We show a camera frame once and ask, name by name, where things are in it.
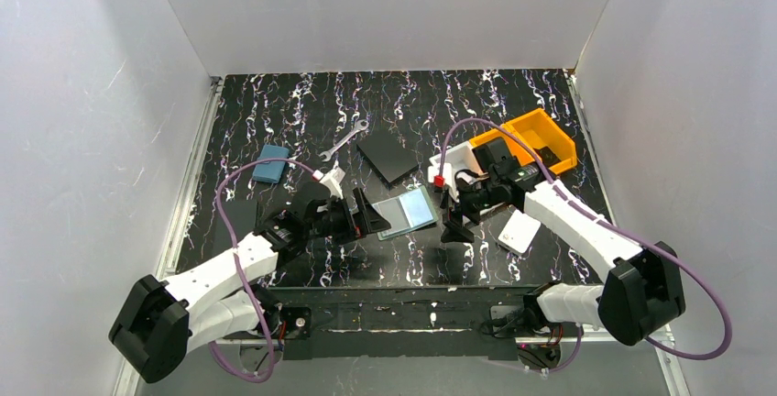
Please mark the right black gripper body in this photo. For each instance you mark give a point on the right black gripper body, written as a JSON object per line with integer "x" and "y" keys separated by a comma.
{"x": 460, "y": 209}

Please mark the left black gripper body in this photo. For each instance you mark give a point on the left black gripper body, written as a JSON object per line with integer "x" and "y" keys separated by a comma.
{"x": 355, "y": 220}

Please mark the green card holder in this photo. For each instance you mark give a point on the green card holder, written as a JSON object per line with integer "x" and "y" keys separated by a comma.
{"x": 391, "y": 210}

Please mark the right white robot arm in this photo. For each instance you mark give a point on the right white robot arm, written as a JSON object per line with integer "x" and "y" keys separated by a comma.
{"x": 642, "y": 289}

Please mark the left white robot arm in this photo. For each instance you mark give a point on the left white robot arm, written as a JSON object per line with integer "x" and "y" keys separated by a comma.
{"x": 161, "y": 321}

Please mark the black card in bin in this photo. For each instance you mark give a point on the black card in bin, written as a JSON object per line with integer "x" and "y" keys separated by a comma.
{"x": 547, "y": 156}

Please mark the blue card wallet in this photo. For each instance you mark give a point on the blue card wallet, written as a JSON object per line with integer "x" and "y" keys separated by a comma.
{"x": 270, "y": 171}

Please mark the white plastic bin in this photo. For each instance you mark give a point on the white plastic bin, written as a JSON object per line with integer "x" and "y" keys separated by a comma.
{"x": 457, "y": 158}

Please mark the white square box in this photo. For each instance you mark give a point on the white square box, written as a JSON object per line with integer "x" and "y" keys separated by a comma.
{"x": 518, "y": 233}

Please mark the black square plate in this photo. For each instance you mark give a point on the black square plate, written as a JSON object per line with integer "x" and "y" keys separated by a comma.
{"x": 388, "y": 158}

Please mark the black flat notebook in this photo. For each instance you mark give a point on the black flat notebook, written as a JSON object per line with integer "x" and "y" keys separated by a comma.
{"x": 242, "y": 216}

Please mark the silver wrench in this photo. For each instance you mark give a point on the silver wrench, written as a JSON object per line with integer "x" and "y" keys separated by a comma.
{"x": 359, "y": 126}

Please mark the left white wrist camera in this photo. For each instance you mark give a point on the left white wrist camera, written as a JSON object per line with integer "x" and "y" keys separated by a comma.
{"x": 331, "y": 180}

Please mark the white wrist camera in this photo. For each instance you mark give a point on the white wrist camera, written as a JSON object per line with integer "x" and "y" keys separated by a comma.
{"x": 445, "y": 176}
{"x": 331, "y": 180}

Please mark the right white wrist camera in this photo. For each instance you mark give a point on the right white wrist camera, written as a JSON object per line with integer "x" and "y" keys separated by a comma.
{"x": 445, "y": 176}

